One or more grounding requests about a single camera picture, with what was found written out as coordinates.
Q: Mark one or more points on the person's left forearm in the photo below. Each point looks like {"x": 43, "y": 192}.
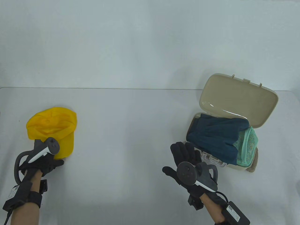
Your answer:
{"x": 25, "y": 211}

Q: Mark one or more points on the beige hard-shell suitcase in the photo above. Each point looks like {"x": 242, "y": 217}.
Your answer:
{"x": 241, "y": 98}

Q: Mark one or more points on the green mesh bag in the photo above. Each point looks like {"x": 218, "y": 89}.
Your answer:
{"x": 248, "y": 145}

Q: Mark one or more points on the yellow baseball cap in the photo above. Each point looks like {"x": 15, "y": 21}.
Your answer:
{"x": 51, "y": 124}

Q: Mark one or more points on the person's right hand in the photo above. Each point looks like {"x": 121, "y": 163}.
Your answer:
{"x": 185, "y": 154}

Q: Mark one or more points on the dark teal garment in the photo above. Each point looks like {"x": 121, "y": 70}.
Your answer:
{"x": 215, "y": 136}

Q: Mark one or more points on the person's left hand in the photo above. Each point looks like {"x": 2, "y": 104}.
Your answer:
{"x": 46, "y": 164}

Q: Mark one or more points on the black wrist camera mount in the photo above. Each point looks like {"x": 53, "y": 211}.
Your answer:
{"x": 43, "y": 186}
{"x": 195, "y": 202}

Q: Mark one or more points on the black wrist sensor box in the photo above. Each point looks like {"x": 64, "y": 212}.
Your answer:
{"x": 10, "y": 199}
{"x": 235, "y": 214}

